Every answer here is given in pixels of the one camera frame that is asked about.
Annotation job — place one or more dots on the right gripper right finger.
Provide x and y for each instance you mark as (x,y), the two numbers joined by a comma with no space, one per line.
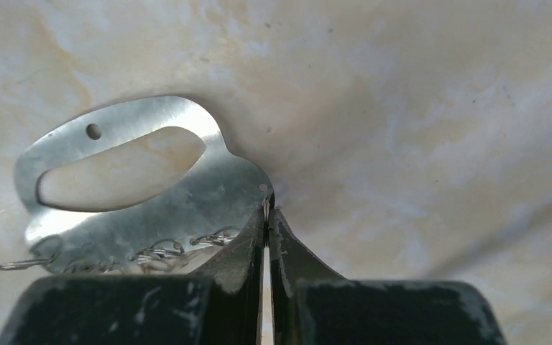
(313,304)

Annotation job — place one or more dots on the silver split keyring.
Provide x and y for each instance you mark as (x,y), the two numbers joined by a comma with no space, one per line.
(267,204)

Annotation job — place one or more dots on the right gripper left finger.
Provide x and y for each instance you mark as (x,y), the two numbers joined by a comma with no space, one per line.
(220,302)

